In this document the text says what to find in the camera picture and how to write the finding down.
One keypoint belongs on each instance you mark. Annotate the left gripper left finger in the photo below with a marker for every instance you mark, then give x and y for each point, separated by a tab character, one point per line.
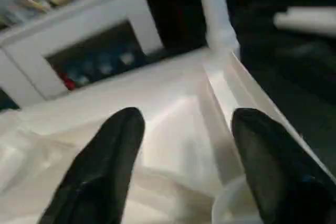
100	171

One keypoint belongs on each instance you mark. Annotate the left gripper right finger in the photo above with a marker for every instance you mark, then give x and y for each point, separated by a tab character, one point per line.
283	171

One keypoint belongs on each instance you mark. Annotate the white plastic table top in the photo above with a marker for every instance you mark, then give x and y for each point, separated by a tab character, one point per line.
173	103

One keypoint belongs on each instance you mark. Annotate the white plastic table leg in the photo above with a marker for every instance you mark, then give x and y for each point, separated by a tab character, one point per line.
215	9
310	20

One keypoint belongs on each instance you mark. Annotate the red bottle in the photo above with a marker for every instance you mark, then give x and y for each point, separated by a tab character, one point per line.
68	82

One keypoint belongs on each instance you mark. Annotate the white glass-door cabinet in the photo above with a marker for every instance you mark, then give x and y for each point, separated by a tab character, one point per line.
79	30

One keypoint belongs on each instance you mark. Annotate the black fabric backdrop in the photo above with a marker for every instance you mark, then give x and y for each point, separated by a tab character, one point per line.
173	9

